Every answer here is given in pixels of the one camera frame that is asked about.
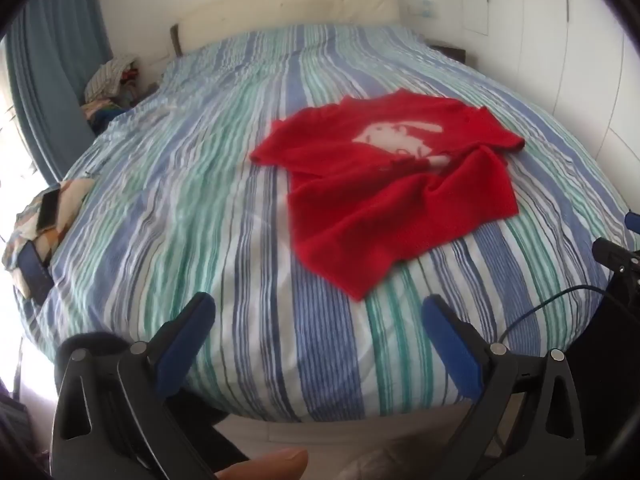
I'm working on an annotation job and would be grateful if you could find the white wardrobe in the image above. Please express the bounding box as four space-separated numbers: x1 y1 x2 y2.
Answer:
462 0 640 201

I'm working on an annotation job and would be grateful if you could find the person's left hand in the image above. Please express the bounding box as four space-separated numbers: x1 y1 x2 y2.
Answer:
215 449 309 480

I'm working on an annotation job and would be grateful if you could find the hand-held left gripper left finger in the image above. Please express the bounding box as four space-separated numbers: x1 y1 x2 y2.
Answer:
50 291 236 480

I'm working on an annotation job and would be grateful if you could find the red t-shirt with white print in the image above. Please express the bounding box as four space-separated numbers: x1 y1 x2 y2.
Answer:
249 88 526 302

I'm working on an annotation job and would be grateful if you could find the cream padded headboard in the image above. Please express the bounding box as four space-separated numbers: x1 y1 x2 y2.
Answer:
170 0 401 56

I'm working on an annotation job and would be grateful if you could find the patterned patchwork cushion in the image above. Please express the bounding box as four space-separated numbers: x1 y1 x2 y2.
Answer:
2 177 96 301

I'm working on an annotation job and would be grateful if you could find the blue curtain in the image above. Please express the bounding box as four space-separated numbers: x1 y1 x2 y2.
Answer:
5 0 113 186

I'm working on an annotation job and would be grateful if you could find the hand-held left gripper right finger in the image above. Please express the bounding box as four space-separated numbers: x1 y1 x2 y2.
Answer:
421 295 601 480

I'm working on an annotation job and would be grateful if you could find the black cable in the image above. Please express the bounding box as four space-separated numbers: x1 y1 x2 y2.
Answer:
500 284 613 343

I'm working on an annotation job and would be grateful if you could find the striped blue green bedspread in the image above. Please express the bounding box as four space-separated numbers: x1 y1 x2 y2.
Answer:
15 22 636 423

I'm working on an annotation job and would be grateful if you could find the dark blue phone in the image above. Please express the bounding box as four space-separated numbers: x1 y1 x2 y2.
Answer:
17 240 55 306

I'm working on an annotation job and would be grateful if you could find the dark wooden nightstand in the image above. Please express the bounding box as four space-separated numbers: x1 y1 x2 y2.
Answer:
430 42 468 63

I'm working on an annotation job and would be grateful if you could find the pile of mixed clothes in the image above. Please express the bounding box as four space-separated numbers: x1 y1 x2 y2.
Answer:
80 55 141 136

